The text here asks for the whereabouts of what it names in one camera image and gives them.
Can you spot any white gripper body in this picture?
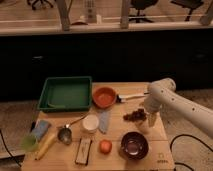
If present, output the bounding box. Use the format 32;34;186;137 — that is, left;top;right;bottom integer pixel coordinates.
143;95;162;114

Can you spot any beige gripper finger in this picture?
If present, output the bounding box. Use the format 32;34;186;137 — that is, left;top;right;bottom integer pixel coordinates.
148;113;157;127

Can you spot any dark grape bunch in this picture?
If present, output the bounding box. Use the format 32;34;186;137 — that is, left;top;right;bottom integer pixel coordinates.
123;109;147;122

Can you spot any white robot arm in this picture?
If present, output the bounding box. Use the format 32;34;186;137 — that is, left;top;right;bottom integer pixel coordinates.
143;78;213;139

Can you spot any white paper cup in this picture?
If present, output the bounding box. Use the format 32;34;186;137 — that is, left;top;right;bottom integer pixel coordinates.
82;115;99;133

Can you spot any green plastic cup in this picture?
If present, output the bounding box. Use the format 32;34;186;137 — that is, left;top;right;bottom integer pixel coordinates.
21;135;38;152

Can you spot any black white brush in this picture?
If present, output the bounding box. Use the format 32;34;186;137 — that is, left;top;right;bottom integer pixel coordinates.
117;93;146;103

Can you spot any dark purple bowl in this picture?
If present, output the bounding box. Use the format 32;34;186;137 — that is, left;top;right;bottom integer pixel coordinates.
121;132;149;160

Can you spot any orange bowl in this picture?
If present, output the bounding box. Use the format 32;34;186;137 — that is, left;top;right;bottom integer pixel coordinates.
92;87;117;109

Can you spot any orange fruit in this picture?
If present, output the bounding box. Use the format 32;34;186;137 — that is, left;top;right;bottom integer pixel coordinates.
99;140;112;154

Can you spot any black rectangular block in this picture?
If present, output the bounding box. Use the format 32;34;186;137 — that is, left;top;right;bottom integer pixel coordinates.
75;138;92;165

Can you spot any metal spoon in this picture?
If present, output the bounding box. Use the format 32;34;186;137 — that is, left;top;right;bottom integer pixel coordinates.
57;117;84;145

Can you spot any green plastic tray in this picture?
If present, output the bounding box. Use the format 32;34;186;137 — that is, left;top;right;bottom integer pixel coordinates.
38;76;92;113

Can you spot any black office chair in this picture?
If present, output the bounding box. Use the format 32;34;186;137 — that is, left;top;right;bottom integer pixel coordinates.
129;0;158;23

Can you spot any yellow banana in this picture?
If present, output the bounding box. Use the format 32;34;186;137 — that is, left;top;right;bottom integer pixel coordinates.
35;134;56;160

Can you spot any black chair right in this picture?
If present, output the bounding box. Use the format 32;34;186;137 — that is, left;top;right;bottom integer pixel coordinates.
171;0;204;21

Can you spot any office chair base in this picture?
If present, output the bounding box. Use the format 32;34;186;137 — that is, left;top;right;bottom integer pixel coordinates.
26;0;54;11

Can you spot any black cable right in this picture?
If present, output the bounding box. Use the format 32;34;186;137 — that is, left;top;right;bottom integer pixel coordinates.
169;133;213;171

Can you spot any black cable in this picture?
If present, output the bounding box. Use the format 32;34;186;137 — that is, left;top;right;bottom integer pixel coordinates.
0;127;23;168
169;133;213;171

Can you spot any black cable left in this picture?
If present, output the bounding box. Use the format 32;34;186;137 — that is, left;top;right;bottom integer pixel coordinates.
0;127;23;168

